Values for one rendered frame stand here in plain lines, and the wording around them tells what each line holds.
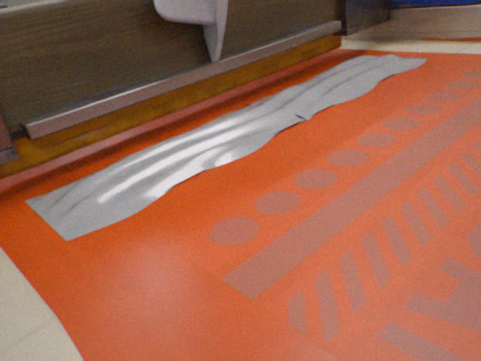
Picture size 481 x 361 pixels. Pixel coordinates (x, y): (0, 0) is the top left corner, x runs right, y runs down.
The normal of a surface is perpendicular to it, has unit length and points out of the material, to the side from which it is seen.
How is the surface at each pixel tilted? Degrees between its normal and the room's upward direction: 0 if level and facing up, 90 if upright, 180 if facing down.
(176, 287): 0
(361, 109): 0
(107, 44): 90
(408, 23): 90
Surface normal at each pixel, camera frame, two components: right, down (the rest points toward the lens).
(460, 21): -0.73, 0.40
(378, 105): -0.15, -0.88
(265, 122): 0.17, -0.58
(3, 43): 0.66, 0.25
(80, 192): 0.29, -0.70
